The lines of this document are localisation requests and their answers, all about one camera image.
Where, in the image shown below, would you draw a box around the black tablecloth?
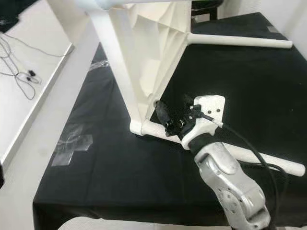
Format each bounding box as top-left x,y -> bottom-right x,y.
32,11 -> 307,229

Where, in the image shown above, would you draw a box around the black round stool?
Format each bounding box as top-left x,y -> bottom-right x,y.
191,0 -> 224,23

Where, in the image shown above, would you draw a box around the black wall cable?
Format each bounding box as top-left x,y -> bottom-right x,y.
0,33 -> 73,100

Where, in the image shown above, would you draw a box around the cream plastic table top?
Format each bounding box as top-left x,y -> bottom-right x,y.
85,0 -> 193,138

